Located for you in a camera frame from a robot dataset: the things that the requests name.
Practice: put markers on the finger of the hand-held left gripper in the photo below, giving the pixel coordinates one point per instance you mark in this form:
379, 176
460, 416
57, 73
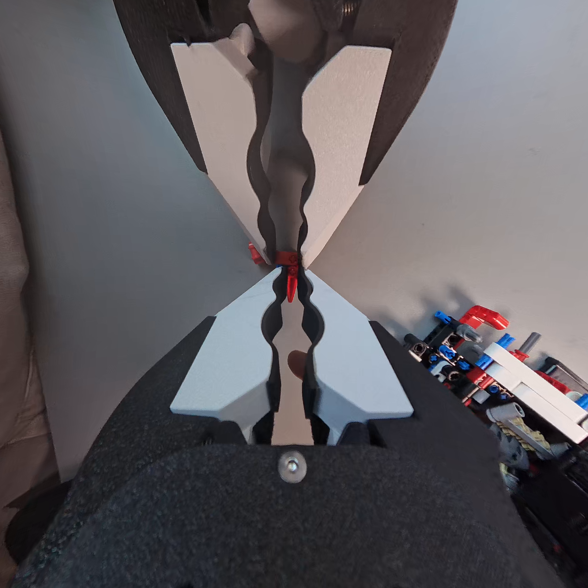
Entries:
216, 115
340, 138

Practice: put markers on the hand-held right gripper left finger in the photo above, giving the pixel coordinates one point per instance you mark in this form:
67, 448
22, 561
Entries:
220, 367

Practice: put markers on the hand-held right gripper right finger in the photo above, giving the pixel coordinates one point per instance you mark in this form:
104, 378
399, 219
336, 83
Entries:
363, 367

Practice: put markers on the red pointed brick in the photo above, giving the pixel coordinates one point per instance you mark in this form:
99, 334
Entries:
291, 285

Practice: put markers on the small red connector brick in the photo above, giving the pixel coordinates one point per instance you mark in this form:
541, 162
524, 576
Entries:
251, 252

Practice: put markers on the toy brick race car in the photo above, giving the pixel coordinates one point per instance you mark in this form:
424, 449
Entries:
528, 381

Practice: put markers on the person's right hand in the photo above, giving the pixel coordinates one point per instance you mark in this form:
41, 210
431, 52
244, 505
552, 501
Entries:
298, 365

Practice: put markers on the black chair armrest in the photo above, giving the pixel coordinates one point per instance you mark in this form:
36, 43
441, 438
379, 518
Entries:
32, 519

